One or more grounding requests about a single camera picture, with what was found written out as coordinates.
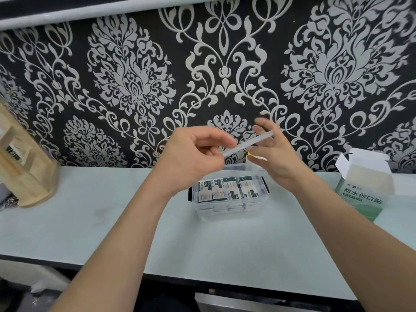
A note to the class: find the person's left hand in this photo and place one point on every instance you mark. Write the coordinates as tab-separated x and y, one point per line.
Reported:
185	162

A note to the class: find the person's right hand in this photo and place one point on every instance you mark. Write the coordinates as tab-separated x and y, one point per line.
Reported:
282	165

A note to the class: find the clear plastic box lid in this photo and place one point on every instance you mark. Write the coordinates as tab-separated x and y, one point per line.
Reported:
247	144

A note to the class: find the green white cardboard carton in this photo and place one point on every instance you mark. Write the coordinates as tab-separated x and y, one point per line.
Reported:
360	198

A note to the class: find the person's left forearm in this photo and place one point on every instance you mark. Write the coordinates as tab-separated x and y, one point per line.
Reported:
113	256

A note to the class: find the person's right forearm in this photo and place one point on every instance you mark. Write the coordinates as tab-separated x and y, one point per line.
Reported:
357	250

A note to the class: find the crumpled plastic bag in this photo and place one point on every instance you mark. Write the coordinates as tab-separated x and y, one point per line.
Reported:
42	302

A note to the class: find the white wall rail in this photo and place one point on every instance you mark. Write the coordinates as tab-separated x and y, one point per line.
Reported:
97	11

